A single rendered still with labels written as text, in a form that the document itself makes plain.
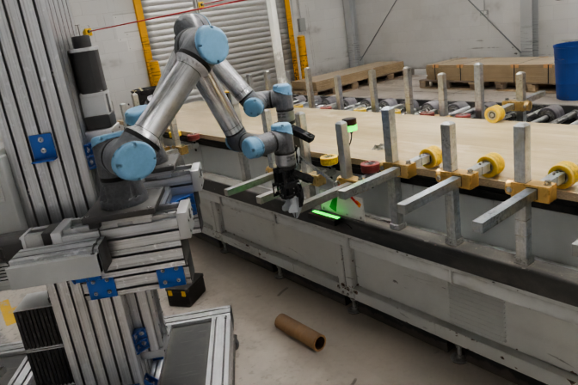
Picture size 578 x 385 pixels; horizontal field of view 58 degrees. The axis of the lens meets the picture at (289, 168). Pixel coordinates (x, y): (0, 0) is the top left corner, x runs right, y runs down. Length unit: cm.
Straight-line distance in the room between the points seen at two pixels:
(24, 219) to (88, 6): 807
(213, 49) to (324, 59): 1060
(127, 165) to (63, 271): 38
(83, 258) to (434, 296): 149
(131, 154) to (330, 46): 1093
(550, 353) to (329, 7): 1074
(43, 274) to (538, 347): 175
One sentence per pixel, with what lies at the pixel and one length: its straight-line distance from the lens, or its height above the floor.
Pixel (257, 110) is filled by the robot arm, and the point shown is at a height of 121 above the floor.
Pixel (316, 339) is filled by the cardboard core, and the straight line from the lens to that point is 260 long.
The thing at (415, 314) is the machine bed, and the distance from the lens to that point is 255.
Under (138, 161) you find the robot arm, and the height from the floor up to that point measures 120.
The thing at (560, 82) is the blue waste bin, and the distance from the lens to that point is 774.
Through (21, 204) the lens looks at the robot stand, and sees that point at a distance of 202.
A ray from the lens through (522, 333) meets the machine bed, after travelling 229.
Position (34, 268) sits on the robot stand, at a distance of 173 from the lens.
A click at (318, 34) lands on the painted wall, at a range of 1211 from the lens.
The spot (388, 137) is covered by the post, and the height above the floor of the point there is 107.
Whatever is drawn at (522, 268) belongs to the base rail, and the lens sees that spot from 180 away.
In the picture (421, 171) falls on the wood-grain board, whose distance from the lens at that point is 211.
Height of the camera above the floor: 154
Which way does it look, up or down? 16 degrees down
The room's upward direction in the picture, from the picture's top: 8 degrees counter-clockwise
